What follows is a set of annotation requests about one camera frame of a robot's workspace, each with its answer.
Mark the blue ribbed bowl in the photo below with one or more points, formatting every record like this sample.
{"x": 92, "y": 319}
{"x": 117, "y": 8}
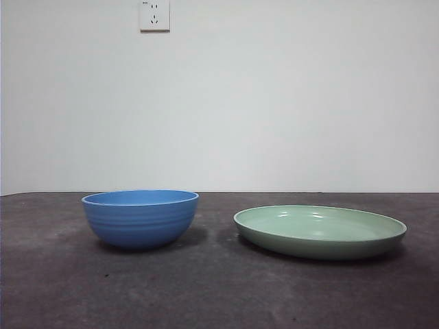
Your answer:
{"x": 140, "y": 222}

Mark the pale green plate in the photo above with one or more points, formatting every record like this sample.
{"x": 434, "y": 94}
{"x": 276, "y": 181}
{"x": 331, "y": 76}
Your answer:
{"x": 319, "y": 245}

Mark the white wall socket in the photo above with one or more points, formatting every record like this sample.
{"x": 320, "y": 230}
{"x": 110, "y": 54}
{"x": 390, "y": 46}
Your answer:
{"x": 155, "y": 17}

